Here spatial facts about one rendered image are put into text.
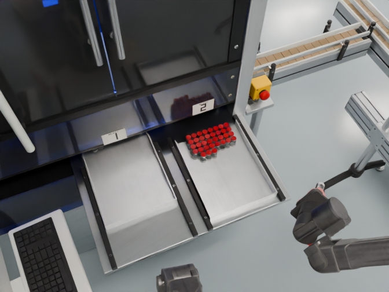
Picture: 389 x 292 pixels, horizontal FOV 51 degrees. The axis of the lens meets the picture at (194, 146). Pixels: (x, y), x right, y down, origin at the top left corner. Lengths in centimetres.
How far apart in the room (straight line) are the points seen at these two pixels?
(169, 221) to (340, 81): 201
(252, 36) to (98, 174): 73
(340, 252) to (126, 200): 80
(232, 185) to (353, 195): 127
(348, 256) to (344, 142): 190
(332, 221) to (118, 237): 75
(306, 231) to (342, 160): 178
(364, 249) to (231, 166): 72
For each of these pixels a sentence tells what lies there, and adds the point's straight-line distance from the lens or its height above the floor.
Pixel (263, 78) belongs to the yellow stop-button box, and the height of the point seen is 103.
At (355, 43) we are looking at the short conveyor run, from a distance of 200.
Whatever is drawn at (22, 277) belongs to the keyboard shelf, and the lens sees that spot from 156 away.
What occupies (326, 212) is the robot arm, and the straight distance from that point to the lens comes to 95.
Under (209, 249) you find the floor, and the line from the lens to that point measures 233.
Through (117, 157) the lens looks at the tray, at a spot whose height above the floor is 88.
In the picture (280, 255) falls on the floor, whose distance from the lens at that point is 237.
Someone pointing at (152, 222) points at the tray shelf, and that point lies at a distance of 144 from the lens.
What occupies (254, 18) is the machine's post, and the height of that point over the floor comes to 138.
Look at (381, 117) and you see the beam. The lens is 230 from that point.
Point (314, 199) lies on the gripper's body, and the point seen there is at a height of 129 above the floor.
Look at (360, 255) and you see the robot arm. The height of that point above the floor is 137.
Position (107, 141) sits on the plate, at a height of 101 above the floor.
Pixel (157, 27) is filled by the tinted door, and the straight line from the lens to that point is 117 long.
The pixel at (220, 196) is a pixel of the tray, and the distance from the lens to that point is 148.
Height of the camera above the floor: 222
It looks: 58 degrees down
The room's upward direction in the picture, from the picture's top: 2 degrees clockwise
